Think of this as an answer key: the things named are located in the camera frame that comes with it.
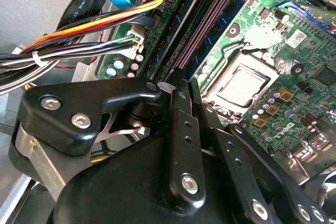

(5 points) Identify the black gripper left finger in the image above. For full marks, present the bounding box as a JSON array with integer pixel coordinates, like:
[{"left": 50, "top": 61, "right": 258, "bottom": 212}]
[{"left": 9, "top": 70, "right": 207, "bottom": 211}]

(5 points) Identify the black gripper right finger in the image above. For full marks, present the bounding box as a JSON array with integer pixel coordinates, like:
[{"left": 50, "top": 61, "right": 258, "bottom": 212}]
[{"left": 189, "top": 77, "right": 330, "bottom": 224}]

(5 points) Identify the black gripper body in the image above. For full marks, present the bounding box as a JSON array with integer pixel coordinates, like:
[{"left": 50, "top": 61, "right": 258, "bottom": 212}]
[{"left": 47, "top": 133, "right": 251, "bottom": 224}]

